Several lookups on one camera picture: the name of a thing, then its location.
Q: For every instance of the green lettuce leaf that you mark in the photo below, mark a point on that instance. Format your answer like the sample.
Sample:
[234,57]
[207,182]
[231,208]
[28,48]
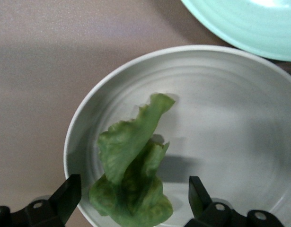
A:
[131,165]

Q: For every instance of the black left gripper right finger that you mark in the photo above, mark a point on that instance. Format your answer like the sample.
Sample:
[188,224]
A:
[206,212]

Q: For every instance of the beige plate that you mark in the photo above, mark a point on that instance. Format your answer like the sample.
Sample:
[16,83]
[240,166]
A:
[218,118]

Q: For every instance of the mint green plate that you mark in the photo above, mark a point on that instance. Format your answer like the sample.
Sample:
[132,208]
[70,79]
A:
[254,23]

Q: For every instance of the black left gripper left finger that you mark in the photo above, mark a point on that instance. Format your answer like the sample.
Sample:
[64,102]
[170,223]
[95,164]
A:
[53,208]

